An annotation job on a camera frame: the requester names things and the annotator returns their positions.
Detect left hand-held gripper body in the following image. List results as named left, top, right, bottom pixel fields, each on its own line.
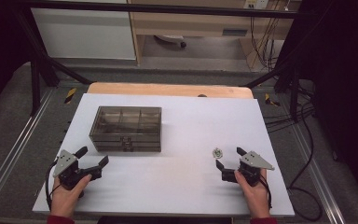
left=53, top=149, right=103, bottom=191

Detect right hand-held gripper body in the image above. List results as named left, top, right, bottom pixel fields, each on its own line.
left=221, top=150, right=275, bottom=188

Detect small silver green ornament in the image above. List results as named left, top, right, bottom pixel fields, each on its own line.
left=212, top=147, right=225, bottom=160

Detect smoky clear divided drawer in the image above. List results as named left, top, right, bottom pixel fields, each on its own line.
left=92, top=143, right=162, bottom=153

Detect smoky clear drawer box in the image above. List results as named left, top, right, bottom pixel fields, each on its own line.
left=89, top=105, right=163, bottom=153

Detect person's left hand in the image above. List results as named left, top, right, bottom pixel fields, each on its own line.
left=49, top=174, right=93, bottom=218

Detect person's right hand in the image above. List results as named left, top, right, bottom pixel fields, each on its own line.
left=234, top=169, right=272, bottom=219

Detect yellow black striped tape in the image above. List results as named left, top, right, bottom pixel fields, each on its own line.
left=63, top=87, right=77, bottom=105
left=264, top=92, right=282, bottom=107

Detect light wooden table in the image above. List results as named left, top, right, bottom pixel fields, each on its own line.
left=87, top=81, right=255, bottom=100

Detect dark curtain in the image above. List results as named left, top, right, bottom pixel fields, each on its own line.
left=279, top=0, right=358, bottom=213
left=0, top=0, right=34, bottom=127

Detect white cabinet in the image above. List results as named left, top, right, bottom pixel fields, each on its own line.
left=31, top=0, right=137, bottom=61

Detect office chair base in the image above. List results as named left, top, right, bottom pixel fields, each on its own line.
left=153, top=34, right=187, bottom=49

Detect light wooden desk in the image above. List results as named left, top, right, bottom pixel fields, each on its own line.
left=127, top=0, right=302, bottom=73

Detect white power strip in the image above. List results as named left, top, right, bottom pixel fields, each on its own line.
left=243, top=0, right=269, bottom=10

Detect left hand-held gripper black cable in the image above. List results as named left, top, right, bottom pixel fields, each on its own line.
left=45, top=160, right=60, bottom=212

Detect hand-held gripper black cable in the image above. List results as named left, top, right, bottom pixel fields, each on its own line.
left=259, top=174, right=273, bottom=209
left=45, top=160, right=60, bottom=212

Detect right hand-held gripper black cable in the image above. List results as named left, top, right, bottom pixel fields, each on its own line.
left=259, top=174, right=273, bottom=209

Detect bundle of black cables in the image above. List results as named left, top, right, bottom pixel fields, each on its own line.
left=262, top=105, right=315, bottom=134

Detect long black floor cable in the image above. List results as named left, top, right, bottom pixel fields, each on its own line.
left=286, top=102, right=324, bottom=223

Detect aluminium floor rail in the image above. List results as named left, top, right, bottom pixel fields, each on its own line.
left=0, top=88, right=56, bottom=213
left=287, top=118, right=347, bottom=224

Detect hanging black cables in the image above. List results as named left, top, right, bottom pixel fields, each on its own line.
left=249, top=15, right=282, bottom=72

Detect black metal frame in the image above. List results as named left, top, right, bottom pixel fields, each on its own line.
left=12, top=0, right=311, bottom=123

